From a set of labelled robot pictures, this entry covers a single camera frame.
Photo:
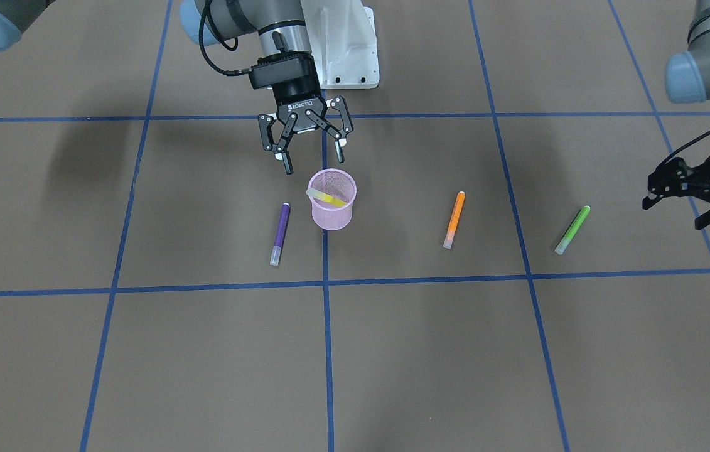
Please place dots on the pink mesh pen holder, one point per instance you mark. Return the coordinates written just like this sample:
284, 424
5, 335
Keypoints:
332, 193

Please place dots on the orange highlighter pen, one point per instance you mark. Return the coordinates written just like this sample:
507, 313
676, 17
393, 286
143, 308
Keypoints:
455, 216

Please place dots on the yellow highlighter pen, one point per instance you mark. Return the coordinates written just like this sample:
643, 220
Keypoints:
323, 197

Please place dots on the green highlighter pen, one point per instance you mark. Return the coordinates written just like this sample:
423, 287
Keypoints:
572, 230

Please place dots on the purple highlighter pen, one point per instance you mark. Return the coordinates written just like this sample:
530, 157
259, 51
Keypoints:
281, 230

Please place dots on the white pedestal column base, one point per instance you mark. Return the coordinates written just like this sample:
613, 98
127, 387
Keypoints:
343, 44

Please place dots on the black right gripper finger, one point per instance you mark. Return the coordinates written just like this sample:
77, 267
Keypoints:
332, 117
278, 147

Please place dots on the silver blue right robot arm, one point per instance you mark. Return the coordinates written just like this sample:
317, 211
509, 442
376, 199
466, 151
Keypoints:
308, 46

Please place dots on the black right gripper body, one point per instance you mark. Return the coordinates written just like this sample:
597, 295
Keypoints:
297, 98

